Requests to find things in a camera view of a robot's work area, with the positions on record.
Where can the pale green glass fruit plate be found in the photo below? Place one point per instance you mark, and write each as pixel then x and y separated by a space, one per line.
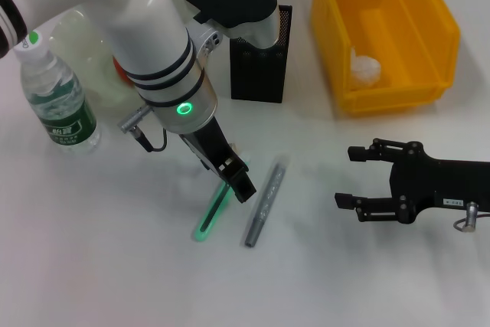
pixel 84 55

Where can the black mesh pen holder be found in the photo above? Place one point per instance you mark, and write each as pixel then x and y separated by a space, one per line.
pixel 264 74

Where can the green utility knife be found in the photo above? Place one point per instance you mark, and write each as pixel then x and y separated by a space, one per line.
pixel 210 212

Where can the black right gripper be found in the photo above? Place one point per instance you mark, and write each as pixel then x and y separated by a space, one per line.
pixel 440 185

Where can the clear green-label water bottle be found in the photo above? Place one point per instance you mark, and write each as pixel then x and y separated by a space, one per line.
pixel 61 101

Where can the white paper ball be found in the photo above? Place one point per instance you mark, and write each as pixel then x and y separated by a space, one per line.
pixel 365 68

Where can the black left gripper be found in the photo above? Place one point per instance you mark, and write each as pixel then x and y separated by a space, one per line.
pixel 210 147

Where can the grey pen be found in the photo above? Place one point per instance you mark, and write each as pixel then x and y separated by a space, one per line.
pixel 268 200

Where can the red tomato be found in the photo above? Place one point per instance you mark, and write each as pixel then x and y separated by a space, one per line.
pixel 121 70

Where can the yellow plastic bin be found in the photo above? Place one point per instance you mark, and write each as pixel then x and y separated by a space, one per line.
pixel 406 17

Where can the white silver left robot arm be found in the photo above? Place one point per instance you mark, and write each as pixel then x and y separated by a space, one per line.
pixel 153 36

